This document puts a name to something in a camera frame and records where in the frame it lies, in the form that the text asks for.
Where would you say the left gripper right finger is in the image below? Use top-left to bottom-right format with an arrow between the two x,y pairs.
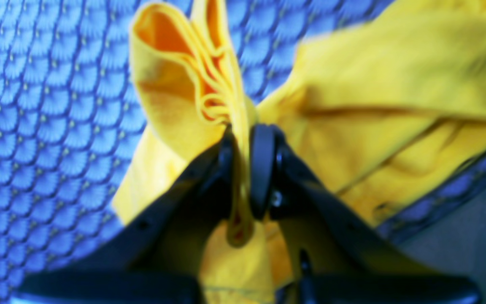
250,125 -> 482,304

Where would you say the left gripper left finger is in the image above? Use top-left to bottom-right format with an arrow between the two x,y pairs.
13,126 -> 235,304

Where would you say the yellow T-shirt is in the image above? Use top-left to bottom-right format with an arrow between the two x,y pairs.
112,0 -> 486,304

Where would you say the blue fan-patterned tablecloth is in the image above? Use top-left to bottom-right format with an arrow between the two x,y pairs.
0,0 -> 486,304

